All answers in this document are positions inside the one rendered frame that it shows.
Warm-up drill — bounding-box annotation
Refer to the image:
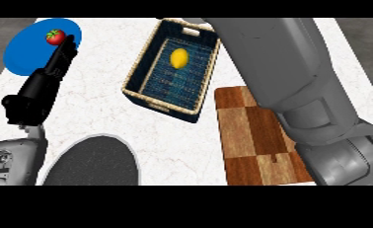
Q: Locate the dark blue wicker basket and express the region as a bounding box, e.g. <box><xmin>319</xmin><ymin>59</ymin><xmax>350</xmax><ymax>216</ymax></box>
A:
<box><xmin>120</xmin><ymin>18</ymin><xmax>223</xmax><ymax>124</ymax></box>

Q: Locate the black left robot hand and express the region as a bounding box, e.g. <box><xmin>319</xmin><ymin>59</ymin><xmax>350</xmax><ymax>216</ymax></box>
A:
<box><xmin>0</xmin><ymin>35</ymin><xmax>79</xmax><ymax>127</ymax></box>

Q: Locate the brown checkered cutting board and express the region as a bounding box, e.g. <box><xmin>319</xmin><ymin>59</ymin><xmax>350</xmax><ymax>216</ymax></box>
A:
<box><xmin>213</xmin><ymin>85</ymin><xmax>316</xmax><ymax>187</ymax></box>

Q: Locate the blue round plate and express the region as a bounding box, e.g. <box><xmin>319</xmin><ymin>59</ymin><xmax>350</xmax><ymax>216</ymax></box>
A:
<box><xmin>2</xmin><ymin>18</ymin><xmax>83</xmax><ymax>77</ymax></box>

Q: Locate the dark grey oval pan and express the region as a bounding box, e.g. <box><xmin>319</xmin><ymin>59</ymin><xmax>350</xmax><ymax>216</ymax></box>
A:
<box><xmin>40</xmin><ymin>133</ymin><xmax>142</xmax><ymax>187</ymax></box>

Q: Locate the red tomato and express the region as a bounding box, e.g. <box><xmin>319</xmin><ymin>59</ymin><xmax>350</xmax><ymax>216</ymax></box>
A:
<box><xmin>46</xmin><ymin>29</ymin><xmax>67</xmax><ymax>46</ymax></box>

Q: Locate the yellow lemon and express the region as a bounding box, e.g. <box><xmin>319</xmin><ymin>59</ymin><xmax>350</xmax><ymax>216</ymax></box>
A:
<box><xmin>170</xmin><ymin>47</ymin><xmax>191</xmax><ymax>70</ymax></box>

